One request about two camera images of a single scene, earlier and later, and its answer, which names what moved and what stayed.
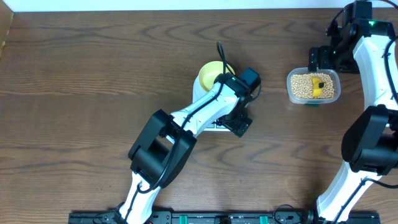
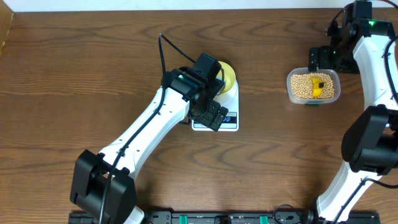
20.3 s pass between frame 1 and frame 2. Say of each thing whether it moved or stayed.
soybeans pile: stayed
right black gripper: stayed
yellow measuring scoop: stayed
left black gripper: moved
